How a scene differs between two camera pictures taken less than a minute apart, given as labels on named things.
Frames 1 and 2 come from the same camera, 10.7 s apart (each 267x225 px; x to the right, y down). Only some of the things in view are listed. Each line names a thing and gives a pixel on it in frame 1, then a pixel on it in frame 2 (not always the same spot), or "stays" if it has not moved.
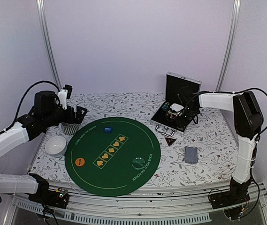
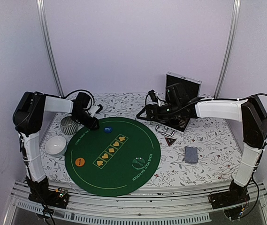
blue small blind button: [108, 130] stays
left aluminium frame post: [40, 6] stays
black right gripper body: [190, 115] → [160, 116]
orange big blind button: [80, 161] stays
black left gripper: [71, 119] → [94, 123]
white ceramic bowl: [55, 146] stays
